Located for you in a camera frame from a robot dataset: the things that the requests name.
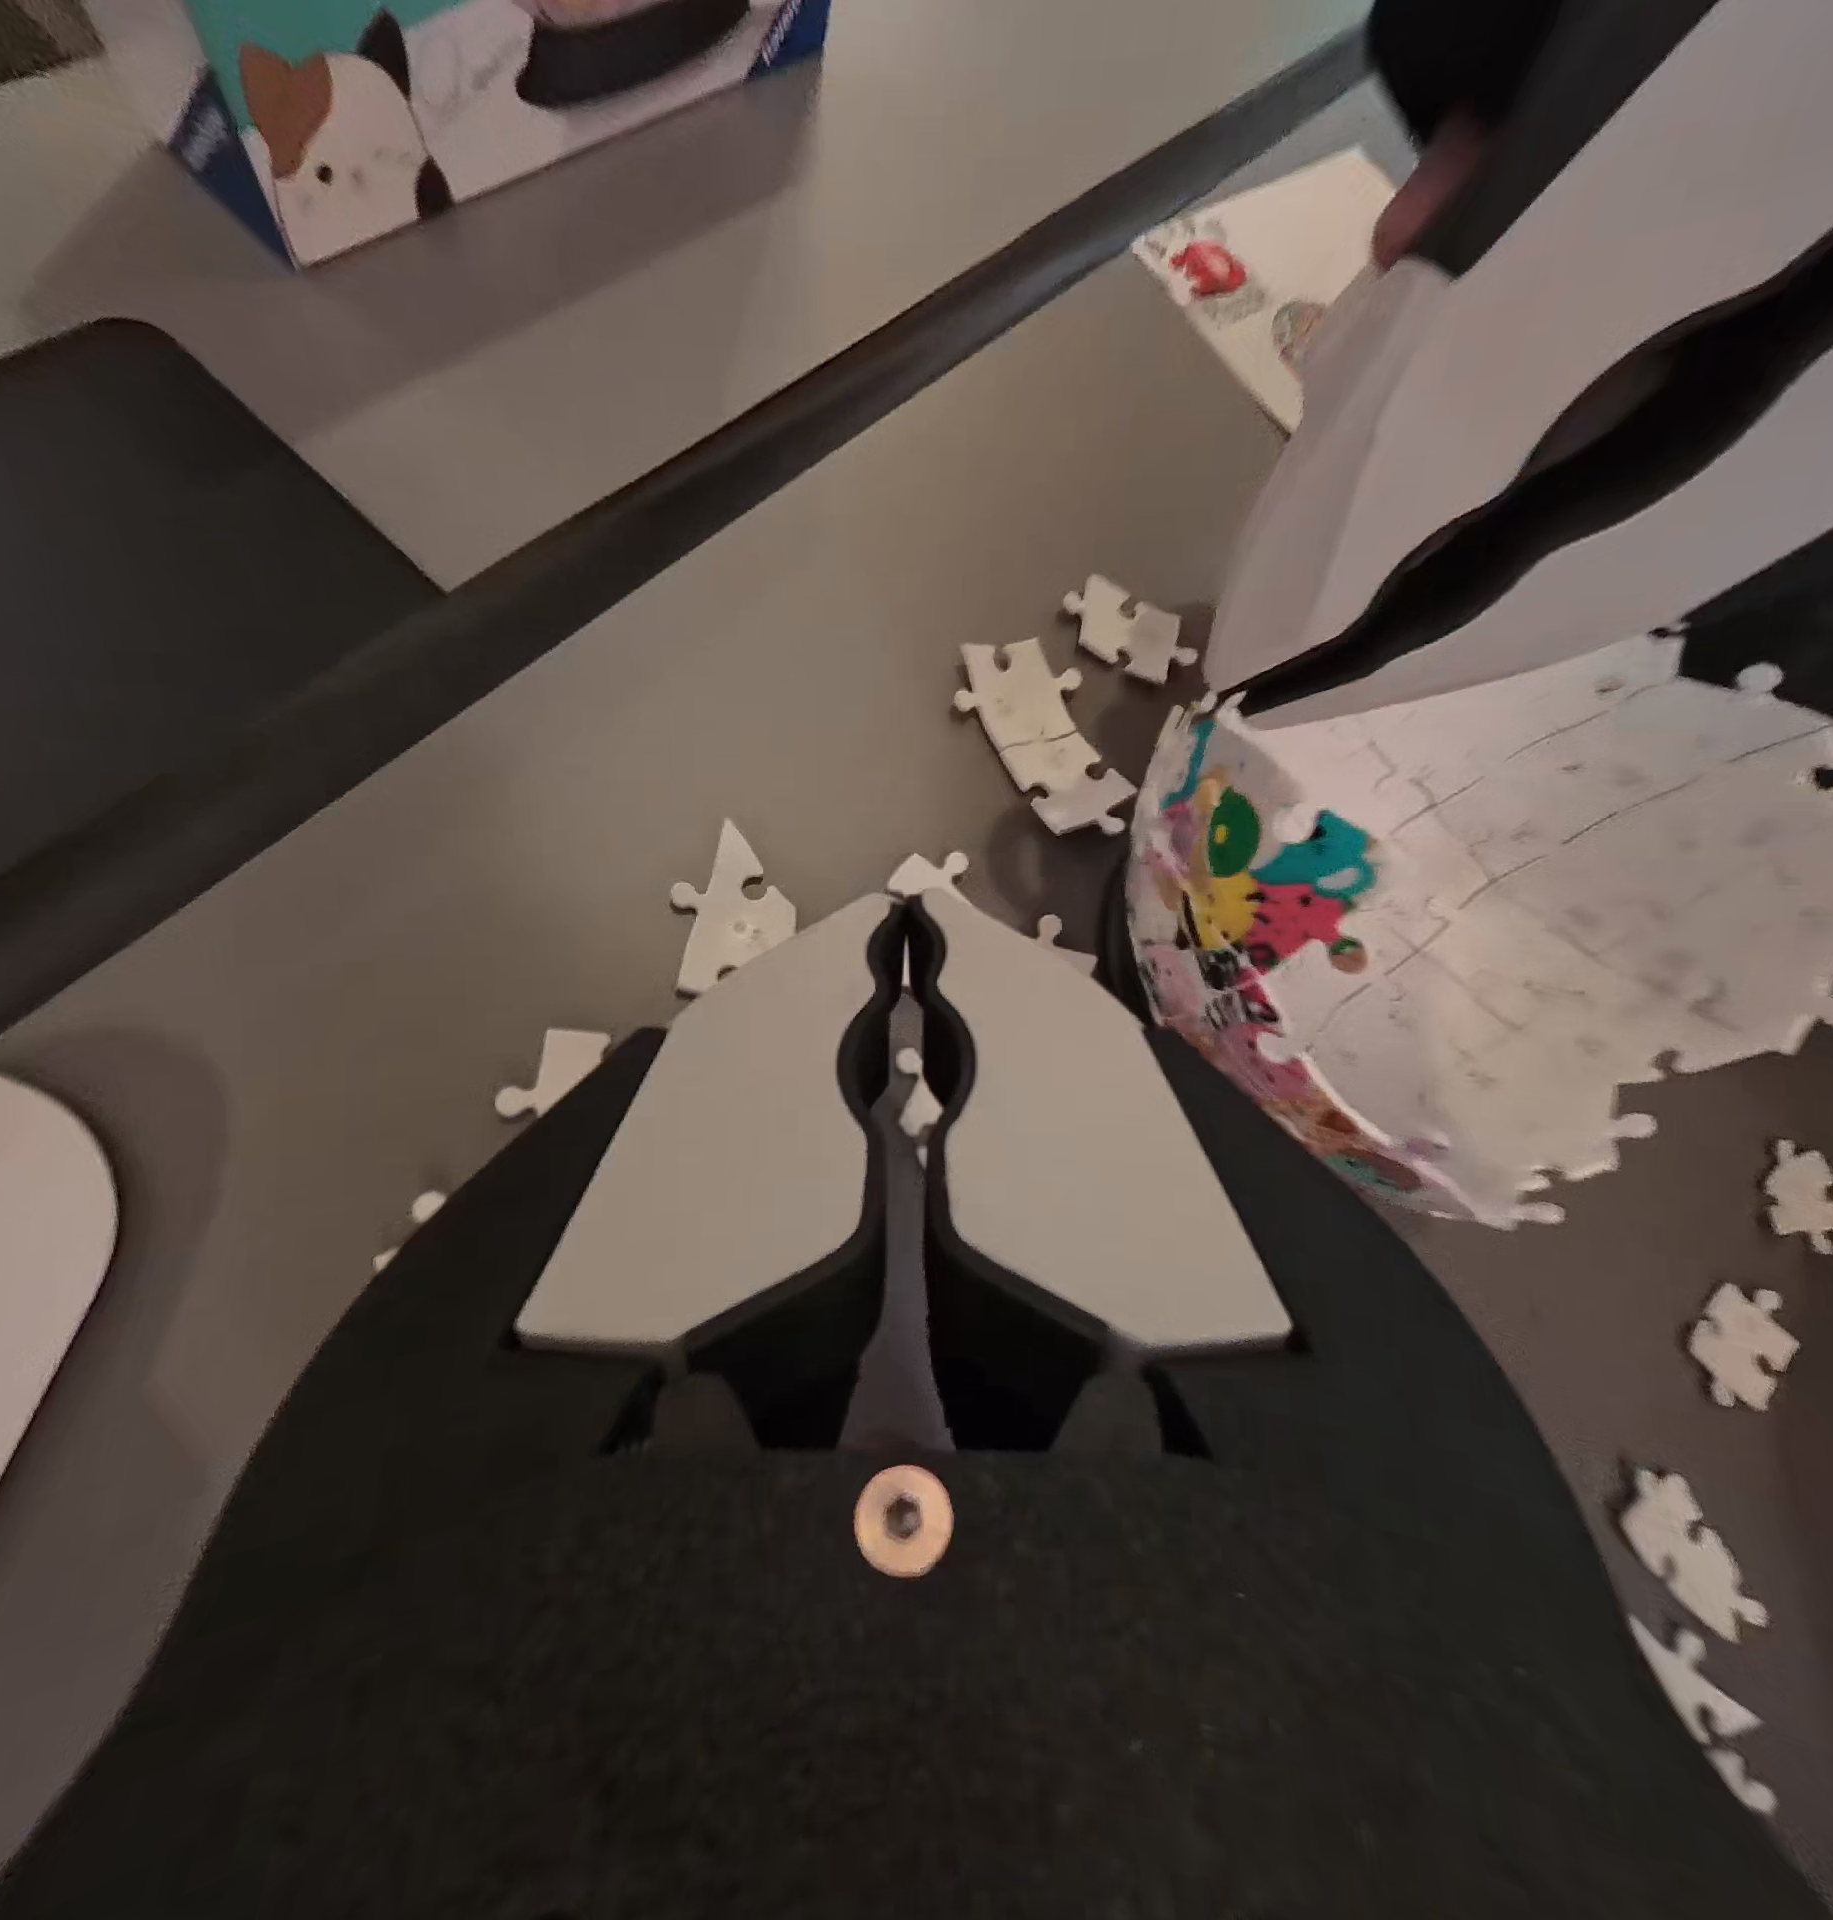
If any partly built white puzzle ball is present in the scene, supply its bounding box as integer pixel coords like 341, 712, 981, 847
1124, 626, 1833, 1232

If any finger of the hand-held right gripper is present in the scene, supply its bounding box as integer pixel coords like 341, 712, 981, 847
1242, 280, 1833, 728
1198, 0, 1833, 708

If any person's right hand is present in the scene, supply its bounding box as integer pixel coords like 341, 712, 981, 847
1377, 132, 1500, 272

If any puzzle pieces group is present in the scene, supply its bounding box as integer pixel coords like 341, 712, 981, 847
370, 571, 1200, 1268

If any black ball stand ring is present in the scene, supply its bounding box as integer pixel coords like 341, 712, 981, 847
1094, 865, 1162, 1029

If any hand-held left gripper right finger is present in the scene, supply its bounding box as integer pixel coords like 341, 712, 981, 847
918, 896, 1293, 1370

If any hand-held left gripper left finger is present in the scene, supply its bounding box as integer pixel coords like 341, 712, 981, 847
519, 896, 906, 1370

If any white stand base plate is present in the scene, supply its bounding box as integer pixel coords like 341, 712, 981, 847
0, 1062, 127, 1568

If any colourful puzzle ball box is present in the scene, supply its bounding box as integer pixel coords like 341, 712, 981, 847
89, 0, 836, 274

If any printed instruction leaflet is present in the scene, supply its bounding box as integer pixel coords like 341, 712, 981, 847
1129, 146, 1407, 439

